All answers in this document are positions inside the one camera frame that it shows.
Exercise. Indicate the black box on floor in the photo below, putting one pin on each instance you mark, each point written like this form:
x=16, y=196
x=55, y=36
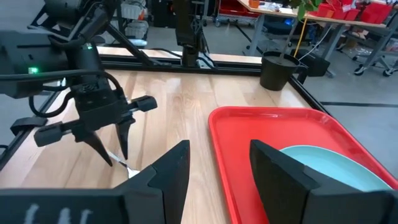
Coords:
x=314, y=63

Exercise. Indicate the silver metal fork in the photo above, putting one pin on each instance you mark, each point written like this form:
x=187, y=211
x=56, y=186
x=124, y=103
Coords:
x=133, y=173

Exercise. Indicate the white storage basket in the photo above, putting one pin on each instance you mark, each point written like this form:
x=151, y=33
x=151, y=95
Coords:
x=135, y=29

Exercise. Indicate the red plastic bin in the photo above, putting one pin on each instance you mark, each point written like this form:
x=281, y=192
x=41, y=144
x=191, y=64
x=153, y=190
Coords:
x=323, y=10
x=376, y=12

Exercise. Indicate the red plastic tray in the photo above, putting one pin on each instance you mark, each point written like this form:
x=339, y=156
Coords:
x=248, y=130

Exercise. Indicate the grey work table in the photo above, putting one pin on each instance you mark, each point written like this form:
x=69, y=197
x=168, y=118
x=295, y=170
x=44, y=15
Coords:
x=326, y=18

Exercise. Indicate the green leafy plant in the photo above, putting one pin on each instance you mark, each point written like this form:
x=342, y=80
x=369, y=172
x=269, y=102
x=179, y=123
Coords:
x=303, y=9

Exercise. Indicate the black aluminium table frame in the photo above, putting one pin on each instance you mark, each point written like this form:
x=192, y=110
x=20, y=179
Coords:
x=186, y=67

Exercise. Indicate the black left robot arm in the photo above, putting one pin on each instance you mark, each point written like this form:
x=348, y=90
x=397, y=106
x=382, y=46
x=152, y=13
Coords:
x=31, y=53

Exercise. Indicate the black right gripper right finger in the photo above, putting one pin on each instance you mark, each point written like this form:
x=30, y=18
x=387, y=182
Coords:
x=295, y=199

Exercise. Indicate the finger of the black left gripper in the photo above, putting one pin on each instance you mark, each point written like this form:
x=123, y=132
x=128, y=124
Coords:
x=49, y=134
x=146, y=103

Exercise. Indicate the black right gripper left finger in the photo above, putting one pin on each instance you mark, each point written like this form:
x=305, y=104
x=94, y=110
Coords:
x=140, y=199

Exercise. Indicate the teal round plate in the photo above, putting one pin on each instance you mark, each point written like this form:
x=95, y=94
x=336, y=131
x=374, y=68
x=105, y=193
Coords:
x=335, y=168

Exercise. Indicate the black plant pot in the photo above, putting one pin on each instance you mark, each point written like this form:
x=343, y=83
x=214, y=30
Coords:
x=278, y=73

